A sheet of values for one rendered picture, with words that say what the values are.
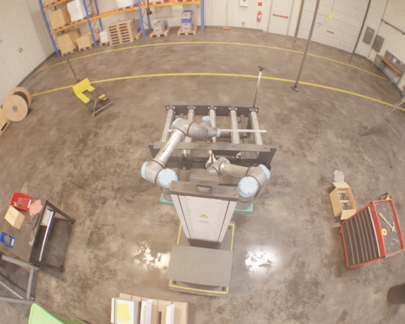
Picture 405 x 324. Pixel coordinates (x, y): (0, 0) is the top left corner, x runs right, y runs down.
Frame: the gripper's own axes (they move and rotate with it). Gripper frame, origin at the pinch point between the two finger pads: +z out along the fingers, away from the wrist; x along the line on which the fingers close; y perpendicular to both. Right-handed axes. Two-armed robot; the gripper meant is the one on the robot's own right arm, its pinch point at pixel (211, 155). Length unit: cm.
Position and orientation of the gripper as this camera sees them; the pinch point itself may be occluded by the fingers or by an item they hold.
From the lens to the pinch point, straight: 194.3
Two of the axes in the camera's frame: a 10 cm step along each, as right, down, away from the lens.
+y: -2.7, -3.4, -9.0
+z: -0.3, -9.3, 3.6
